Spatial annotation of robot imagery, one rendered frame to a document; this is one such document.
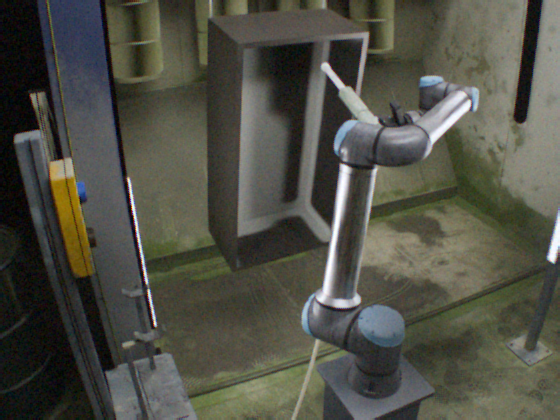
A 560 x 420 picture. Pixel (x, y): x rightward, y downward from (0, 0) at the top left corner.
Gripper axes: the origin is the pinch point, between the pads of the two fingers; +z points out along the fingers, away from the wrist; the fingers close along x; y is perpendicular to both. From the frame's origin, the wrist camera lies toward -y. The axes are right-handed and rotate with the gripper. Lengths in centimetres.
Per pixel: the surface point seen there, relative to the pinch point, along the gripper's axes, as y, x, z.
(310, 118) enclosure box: 54, 69, -21
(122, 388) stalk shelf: 40, -52, 102
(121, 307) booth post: 55, -14, 95
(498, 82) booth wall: 62, 89, -184
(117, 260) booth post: 36, -6, 93
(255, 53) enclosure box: 13, 74, 12
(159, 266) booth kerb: 167, 80, 62
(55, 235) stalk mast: -21, -37, 108
